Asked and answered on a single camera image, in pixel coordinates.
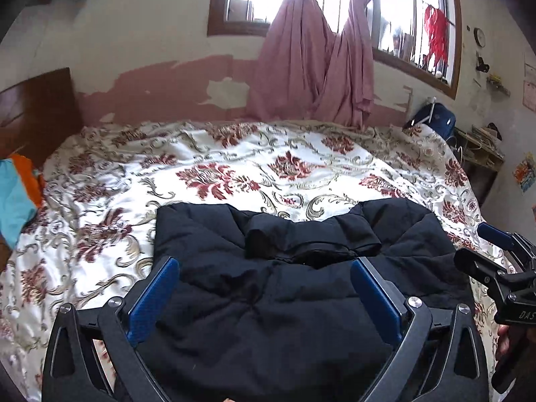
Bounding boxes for black padded jacket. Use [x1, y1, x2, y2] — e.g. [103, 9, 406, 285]
[138, 199, 473, 401]

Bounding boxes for person's right hand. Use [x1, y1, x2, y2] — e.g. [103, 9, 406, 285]
[495, 325, 510, 361]

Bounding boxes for wooden desk with shelves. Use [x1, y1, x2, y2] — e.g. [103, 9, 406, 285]
[454, 128, 504, 206]

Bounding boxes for floral white red bedspread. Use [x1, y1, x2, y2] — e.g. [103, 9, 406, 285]
[1, 123, 506, 401]

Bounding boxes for dark blue backpack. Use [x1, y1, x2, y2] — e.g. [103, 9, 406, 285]
[404, 102, 456, 141]

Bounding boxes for orange blue brown pillow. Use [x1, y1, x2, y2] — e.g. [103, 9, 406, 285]
[0, 153, 46, 250]

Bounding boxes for pink right curtain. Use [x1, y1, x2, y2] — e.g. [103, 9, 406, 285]
[312, 0, 374, 129]

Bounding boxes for pink curtain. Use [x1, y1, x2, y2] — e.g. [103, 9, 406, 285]
[246, 0, 335, 122]
[312, 0, 374, 129]

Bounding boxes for red hanging garment outside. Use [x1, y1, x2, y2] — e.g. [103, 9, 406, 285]
[424, 5, 449, 74]

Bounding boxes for brown wooden headboard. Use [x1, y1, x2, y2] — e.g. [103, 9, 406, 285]
[0, 67, 83, 167]

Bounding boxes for pink left curtain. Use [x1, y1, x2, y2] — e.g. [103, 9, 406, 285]
[246, 0, 335, 122]

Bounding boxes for colourful cartoon wall sticker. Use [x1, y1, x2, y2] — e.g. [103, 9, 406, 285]
[513, 152, 536, 192]

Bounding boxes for paper certificates on wall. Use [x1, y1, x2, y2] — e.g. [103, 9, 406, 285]
[522, 64, 536, 113]

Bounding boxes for small wall shelf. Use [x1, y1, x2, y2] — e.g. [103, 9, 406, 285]
[486, 74, 511, 97]

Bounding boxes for black wall hook object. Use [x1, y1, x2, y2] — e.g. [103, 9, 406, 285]
[475, 53, 490, 74]

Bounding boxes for round wall clock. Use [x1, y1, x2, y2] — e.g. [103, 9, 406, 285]
[473, 27, 486, 48]

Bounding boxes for brown wooden window frame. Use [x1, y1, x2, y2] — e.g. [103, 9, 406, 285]
[207, 0, 462, 98]

